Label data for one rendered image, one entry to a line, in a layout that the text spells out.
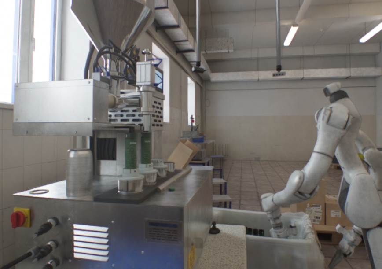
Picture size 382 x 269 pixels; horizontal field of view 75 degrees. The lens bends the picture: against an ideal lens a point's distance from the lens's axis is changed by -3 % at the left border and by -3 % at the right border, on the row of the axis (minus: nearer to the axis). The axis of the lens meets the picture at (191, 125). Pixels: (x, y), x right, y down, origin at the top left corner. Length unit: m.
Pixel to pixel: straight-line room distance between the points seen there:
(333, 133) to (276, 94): 10.06
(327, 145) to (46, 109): 0.98
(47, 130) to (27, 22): 2.54
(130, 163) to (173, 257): 0.25
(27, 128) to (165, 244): 0.50
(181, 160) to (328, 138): 1.65
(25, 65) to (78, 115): 2.43
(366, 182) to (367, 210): 0.12
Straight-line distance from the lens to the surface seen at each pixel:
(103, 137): 1.08
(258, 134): 10.98
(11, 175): 2.46
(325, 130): 1.13
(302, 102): 11.29
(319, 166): 1.11
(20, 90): 0.88
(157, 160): 0.90
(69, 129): 0.76
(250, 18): 7.74
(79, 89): 0.75
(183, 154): 2.50
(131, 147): 0.70
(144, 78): 0.81
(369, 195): 1.38
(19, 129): 0.87
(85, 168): 0.76
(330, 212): 3.33
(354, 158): 1.39
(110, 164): 1.07
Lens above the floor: 1.20
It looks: 1 degrees up
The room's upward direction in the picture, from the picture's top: straight up
